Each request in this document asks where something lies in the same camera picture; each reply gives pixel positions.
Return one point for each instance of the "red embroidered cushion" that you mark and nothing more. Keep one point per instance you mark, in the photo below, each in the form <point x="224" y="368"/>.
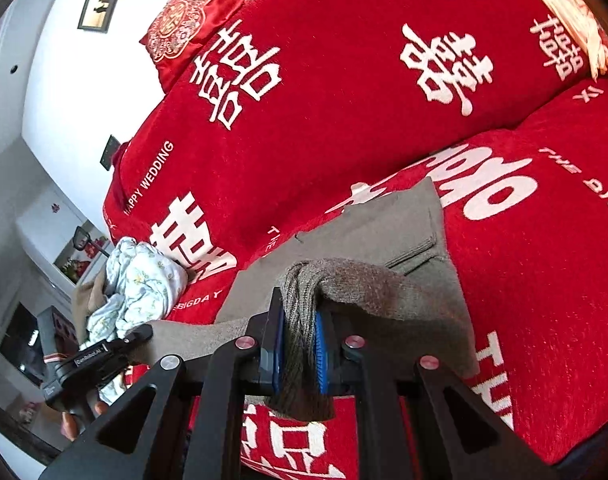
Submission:
<point x="189" y="20"/>

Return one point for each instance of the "cream folded cloth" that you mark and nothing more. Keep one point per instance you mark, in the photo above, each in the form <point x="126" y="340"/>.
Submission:
<point x="568" y="15"/>

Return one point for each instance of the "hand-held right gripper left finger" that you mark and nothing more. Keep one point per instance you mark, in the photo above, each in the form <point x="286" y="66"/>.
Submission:
<point x="194" y="410"/>

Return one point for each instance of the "beige cloth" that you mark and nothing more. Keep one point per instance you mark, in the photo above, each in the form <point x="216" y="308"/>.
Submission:
<point x="86" y="305"/>

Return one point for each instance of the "white cabinet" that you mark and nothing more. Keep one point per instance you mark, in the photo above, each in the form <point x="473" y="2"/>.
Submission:
<point x="44" y="235"/>

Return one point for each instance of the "red printed sofa cover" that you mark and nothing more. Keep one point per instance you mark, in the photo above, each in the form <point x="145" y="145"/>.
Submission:
<point x="334" y="85"/>

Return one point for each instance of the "framed wall picture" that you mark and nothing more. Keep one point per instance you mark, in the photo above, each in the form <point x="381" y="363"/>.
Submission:
<point x="101" y="6"/>

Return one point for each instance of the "dark screen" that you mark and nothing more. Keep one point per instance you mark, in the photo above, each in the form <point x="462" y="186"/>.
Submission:
<point x="18" y="340"/>

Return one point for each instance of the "white floral cloth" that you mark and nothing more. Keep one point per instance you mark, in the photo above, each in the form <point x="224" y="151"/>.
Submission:
<point x="144" y="280"/>

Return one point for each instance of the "person's left hand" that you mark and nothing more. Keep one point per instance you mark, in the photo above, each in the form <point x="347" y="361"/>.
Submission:
<point x="76" y="422"/>

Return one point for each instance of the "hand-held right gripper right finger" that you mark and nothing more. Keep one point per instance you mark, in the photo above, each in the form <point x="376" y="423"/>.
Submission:
<point x="323" y="355"/>

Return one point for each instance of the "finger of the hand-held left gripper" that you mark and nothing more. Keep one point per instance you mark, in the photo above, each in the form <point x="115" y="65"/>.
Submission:
<point x="136" y="337"/>

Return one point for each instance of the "grey knit sweater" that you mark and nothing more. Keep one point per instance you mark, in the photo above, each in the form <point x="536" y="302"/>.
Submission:
<point x="383" y="240"/>

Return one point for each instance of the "dark wall switch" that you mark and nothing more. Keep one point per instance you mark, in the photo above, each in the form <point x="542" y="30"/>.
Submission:
<point x="109" y="152"/>

